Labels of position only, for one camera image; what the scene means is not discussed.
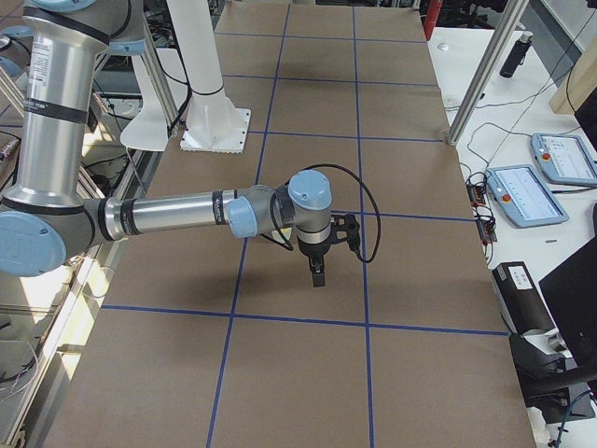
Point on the near blue teach pendant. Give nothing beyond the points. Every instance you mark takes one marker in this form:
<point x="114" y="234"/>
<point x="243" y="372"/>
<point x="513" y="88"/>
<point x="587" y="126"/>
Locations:
<point x="524" y="197"/>

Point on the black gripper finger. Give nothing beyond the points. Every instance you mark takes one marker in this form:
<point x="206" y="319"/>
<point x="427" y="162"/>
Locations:
<point x="318" y="275"/>

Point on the black monitor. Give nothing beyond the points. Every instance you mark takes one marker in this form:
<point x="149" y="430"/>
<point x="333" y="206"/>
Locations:
<point x="570" y="293"/>

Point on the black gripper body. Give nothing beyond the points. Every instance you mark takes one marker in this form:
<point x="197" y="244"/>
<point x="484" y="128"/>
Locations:
<point x="313" y="254"/>

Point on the red cylinder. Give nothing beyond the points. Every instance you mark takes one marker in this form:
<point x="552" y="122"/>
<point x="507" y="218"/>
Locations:
<point x="431" y="16"/>

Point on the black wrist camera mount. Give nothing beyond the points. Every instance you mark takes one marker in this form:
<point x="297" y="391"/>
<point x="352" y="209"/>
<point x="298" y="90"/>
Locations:
<point x="346" y="229"/>

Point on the far blue teach pendant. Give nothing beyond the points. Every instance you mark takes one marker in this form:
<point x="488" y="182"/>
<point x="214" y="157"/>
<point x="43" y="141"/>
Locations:
<point x="564" y="159"/>

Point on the black box with label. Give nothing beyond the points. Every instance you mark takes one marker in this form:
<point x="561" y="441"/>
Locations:
<point x="525" y="311"/>

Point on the blue teach pendant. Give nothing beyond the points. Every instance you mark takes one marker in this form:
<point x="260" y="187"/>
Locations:
<point x="564" y="159"/>
<point x="524" y="197"/>

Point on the aluminium frame post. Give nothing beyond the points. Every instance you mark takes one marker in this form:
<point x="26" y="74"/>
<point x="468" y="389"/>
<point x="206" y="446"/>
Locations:
<point x="501" y="34"/>

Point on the black water bottle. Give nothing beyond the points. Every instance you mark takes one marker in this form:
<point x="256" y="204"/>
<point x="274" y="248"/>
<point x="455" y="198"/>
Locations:
<point x="516" y="55"/>

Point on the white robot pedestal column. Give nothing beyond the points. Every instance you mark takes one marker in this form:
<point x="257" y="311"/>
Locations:
<point x="213" y="123"/>

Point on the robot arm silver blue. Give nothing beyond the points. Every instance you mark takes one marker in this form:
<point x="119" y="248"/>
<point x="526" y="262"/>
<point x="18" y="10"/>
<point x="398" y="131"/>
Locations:
<point x="45" y="222"/>

